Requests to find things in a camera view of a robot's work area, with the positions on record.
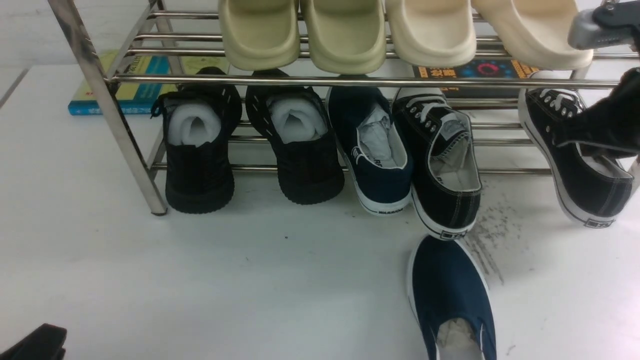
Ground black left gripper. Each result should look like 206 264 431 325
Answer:
0 323 67 360

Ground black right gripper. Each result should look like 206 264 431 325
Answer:
556 67 640 158

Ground black canvas lace-up shoe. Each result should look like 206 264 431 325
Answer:
518 88 634 229
391 87 482 240

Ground navy slip-on shoe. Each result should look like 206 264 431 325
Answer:
406 235 498 360
325 85 413 216

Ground stainless steel shoe rack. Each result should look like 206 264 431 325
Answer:
48 0 618 216

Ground cream slipper far right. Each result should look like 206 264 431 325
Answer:
470 0 594 71

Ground cream slipper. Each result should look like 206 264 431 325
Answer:
384 0 477 68
470 0 594 71

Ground black book with orange text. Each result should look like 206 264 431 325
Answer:
413 58 540 99

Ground yellow and blue book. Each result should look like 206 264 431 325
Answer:
67 55 230 116

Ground black knit sneaker far left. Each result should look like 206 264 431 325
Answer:
151 82 243 215

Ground black knit sneaker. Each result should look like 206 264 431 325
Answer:
245 84 345 205
151 82 243 215

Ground green slipper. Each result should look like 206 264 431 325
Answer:
217 0 301 71
300 0 387 75

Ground green slipper far left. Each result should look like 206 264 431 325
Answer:
217 0 301 71

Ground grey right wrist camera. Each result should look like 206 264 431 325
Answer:
567 0 640 51

